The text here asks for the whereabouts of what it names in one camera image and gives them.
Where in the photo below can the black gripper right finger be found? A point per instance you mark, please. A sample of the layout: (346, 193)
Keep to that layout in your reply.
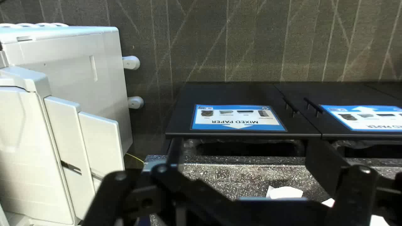
(360, 196)

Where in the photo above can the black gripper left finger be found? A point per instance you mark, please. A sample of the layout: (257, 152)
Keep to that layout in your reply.
(126, 196)

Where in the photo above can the small white paper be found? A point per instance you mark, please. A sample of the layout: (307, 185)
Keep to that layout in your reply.
(284, 192)

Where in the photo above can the black bin liner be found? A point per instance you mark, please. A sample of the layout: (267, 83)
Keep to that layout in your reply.
(247, 147)
(372, 149)

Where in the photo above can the black bin cabinet door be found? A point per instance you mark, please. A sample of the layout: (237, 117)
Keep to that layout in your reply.
(347, 94)

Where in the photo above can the black recycling bin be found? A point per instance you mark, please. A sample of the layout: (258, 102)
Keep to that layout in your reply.
(234, 94)

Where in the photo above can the blue mixed paper label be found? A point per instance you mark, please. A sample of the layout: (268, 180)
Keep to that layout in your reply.
(239, 119)
(369, 119)

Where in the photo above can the large white office printer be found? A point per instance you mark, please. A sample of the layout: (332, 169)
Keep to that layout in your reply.
(55, 126)

